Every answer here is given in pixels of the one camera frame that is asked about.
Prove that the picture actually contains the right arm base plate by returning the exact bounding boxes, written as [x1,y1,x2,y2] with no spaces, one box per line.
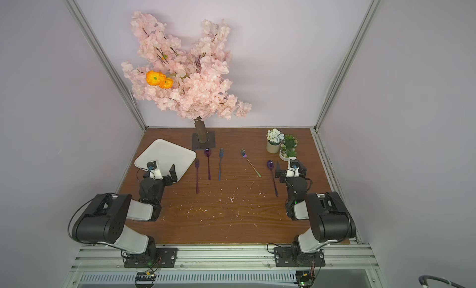
[272,247,326,268]

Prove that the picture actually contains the left corner aluminium post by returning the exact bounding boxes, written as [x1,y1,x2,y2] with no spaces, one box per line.
[63,0,147,132]

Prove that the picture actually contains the green plant in white pot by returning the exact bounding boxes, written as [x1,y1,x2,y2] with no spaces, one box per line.
[280,134,298,162]

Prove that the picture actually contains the white square tray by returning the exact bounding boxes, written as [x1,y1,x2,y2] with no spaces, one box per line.
[134,139,197,181]

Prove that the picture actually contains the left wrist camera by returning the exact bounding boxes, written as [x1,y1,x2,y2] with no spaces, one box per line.
[147,161,163,180]

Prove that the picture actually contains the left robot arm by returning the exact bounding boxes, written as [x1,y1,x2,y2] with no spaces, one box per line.
[67,161,178,258]

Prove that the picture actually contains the magenta purple spoon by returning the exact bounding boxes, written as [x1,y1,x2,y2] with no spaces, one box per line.
[204,148,211,180]

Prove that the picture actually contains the left circuit board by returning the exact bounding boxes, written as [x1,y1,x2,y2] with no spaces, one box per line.
[135,272,157,288]

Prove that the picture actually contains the dark metal tree base plate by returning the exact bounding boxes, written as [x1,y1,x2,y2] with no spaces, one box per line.
[192,131,216,150]

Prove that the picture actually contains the white flowers in beige pot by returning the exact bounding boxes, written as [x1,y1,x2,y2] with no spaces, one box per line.
[267,128,285,154]

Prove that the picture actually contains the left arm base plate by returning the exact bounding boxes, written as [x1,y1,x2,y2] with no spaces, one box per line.
[124,248,178,269]

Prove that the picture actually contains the black curved cable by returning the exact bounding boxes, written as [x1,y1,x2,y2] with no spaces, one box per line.
[418,274,467,288]

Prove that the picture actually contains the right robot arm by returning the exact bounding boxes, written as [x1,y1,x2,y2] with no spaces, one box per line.
[275,158,357,257]

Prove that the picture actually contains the pink cherry blossom tree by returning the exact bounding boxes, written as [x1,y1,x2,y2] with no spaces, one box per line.
[121,12,252,129]

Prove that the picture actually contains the orange artificial flower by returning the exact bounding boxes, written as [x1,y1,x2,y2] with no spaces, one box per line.
[146,71,174,89]

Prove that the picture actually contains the blue fork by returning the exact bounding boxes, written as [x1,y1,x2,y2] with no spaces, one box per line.
[218,148,224,181]

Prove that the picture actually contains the corner aluminium post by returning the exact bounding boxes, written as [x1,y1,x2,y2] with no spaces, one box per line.
[314,0,381,132]
[63,0,147,132]

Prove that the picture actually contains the right corner aluminium post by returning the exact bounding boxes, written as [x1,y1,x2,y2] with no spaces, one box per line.
[314,0,381,132]

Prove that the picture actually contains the aluminium front rail frame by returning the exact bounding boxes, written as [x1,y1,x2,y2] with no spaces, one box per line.
[63,243,385,288]

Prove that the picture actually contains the circuit board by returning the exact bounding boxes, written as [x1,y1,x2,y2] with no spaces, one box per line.
[295,271,315,288]
[135,272,157,288]

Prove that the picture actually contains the purple fork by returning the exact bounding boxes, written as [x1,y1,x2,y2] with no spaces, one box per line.
[195,157,200,194]

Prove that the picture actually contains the rainbow iridescent fork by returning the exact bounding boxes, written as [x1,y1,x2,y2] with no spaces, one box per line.
[240,149,262,178]

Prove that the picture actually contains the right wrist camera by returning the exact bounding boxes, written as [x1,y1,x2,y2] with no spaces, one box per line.
[286,157,301,178]

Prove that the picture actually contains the right circuit board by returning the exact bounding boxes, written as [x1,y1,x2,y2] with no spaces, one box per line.
[295,271,315,288]

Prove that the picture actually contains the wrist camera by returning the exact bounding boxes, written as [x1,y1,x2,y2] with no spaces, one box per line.
[147,161,163,180]
[286,157,301,178]

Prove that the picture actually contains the dark purple spoon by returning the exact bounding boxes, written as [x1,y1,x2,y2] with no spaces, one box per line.
[267,160,279,197]

